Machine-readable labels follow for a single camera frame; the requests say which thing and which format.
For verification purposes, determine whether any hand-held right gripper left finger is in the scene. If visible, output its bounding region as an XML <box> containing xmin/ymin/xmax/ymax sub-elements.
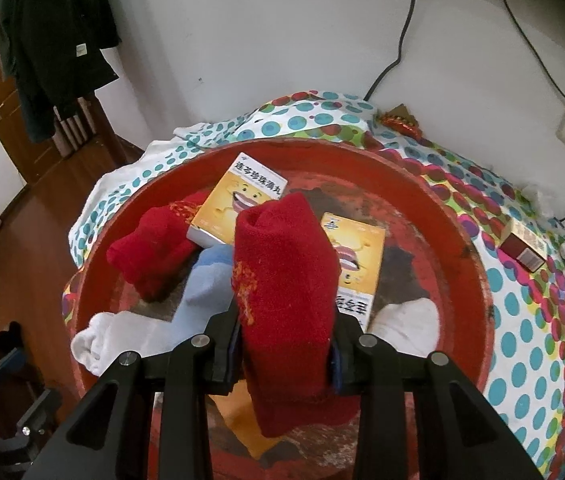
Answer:
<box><xmin>50</xmin><ymin>300</ymin><xmax>243</xmax><ymax>480</ymax></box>

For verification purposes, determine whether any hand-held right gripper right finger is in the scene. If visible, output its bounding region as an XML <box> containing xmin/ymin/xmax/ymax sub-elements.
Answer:
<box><xmin>330</xmin><ymin>305</ymin><xmax>518</xmax><ymax>480</ymax></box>

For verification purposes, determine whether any light blue sock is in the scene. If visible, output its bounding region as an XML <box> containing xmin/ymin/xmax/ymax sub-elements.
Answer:
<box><xmin>175</xmin><ymin>245</ymin><xmax>236</xmax><ymax>356</ymax></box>

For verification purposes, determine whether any red sock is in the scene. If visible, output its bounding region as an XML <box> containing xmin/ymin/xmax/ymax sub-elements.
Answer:
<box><xmin>232</xmin><ymin>192</ymin><xmax>358</xmax><ymax>438</ymax></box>
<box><xmin>106</xmin><ymin>200</ymin><xmax>203</xmax><ymax>303</ymax></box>

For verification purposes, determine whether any large white sock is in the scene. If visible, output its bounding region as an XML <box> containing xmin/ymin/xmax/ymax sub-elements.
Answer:
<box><xmin>71</xmin><ymin>310</ymin><xmax>203</xmax><ymax>378</ymax></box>

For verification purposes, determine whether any yellow cartoon face box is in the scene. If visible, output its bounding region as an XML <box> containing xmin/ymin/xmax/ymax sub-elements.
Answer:
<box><xmin>321</xmin><ymin>211</ymin><xmax>387</xmax><ymax>331</ymax></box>
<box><xmin>186</xmin><ymin>152</ymin><xmax>289</xmax><ymax>248</ymax></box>

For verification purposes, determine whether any red round tray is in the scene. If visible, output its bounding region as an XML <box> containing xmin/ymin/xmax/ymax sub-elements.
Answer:
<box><xmin>70</xmin><ymin>137</ymin><xmax>493</xmax><ymax>480</ymax></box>

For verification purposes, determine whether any polka dot tablecloth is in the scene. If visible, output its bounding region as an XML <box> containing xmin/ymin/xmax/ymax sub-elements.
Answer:
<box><xmin>62</xmin><ymin>91</ymin><xmax>565</xmax><ymax>480</ymax></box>

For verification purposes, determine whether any small brown white box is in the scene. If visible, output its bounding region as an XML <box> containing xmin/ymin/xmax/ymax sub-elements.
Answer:
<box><xmin>499</xmin><ymin>217</ymin><xmax>547</xmax><ymax>273</ymax></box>

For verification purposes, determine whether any wooden chair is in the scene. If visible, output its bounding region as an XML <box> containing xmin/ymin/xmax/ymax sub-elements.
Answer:
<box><xmin>52</xmin><ymin>92</ymin><xmax>146</xmax><ymax>163</ymax></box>

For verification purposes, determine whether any red candy wrapper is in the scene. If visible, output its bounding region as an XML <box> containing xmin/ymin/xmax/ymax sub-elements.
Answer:
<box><xmin>380</xmin><ymin>104</ymin><xmax>426</xmax><ymax>138</ymax></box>

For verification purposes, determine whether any clear plastic wrap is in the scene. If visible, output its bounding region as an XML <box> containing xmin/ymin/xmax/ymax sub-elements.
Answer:
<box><xmin>521</xmin><ymin>182</ymin><xmax>557</xmax><ymax>216</ymax></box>

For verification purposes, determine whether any dark jacket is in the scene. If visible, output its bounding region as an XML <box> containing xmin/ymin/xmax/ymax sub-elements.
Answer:
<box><xmin>0</xmin><ymin>0</ymin><xmax>123</xmax><ymax>143</ymax></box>

